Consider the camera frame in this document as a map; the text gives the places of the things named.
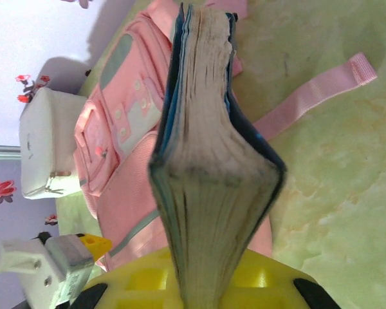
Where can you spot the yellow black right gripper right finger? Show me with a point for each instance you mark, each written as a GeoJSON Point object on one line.
{"type": "Point", "coordinates": [270, 286]}

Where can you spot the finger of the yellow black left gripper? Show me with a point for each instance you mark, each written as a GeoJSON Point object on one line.
{"type": "Point", "coordinates": [98, 244]}

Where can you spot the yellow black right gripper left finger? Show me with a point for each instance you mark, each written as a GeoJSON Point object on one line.
{"type": "Point", "coordinates": [138, 283]}

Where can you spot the pink school backpack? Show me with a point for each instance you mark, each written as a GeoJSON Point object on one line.
{"type": "Point", "coordinates": [128, 180]}

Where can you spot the blue Little Prince book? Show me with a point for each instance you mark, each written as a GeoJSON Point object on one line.
{"type": "Point", "coordinates": [206, 161]}

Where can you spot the white zippered storage case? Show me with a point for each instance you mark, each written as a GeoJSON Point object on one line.
{"type": "Point", "coordinates": [45, 141]}

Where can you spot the aluminium corner post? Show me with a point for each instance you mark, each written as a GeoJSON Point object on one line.
{"type": "Point", "coordinates": [3, 152]}

